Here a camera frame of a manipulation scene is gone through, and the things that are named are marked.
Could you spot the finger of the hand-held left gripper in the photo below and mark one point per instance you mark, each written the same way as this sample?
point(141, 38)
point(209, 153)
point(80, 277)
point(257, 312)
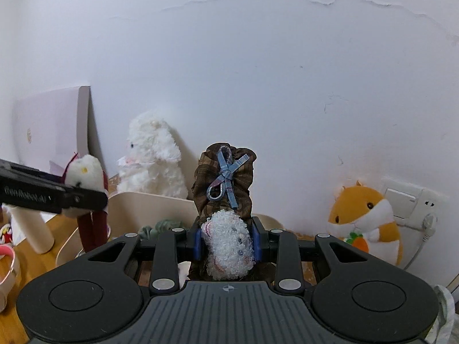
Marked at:
point(21, 173)
point(36, 197)

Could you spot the wooden desktop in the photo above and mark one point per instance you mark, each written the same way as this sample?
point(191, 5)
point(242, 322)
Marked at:
point(59, 229)

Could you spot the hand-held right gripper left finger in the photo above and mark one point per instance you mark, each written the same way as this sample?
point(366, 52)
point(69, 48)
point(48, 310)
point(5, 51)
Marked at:
point(196, 242)

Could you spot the white wall socket panel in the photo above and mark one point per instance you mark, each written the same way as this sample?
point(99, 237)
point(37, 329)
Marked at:
point(401, 197)

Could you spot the doll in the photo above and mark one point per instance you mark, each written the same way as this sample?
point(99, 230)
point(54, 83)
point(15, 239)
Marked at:
point(226, 251)

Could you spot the white crumpled cloth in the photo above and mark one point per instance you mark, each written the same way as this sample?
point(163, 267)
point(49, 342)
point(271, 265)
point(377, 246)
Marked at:
point(444, 308)

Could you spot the white gift box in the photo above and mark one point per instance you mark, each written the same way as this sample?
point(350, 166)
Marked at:
point(50, 129)

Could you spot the beige plastic storage basket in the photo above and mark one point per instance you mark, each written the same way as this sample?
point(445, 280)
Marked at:
point(161, 208)

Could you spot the green plaid scrunchie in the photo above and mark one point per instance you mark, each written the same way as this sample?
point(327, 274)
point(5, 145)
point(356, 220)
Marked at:
point(163, 226)

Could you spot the white fluffy bunny plush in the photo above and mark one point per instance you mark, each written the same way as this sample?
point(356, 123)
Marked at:
point(154, 157)

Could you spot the small red white figurine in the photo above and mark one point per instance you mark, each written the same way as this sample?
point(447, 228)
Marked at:
point(4, 234)

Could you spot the small white and red plush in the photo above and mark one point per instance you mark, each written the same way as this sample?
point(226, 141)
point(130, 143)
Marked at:
point(86, 172)

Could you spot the orange hamster plush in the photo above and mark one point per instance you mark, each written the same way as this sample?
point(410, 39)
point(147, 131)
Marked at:
point(358, 215)

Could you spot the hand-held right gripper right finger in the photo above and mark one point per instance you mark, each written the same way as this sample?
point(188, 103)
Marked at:
point(256, 242)

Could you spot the beige cup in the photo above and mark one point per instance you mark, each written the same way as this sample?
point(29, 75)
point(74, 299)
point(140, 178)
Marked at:
point(32, 233)

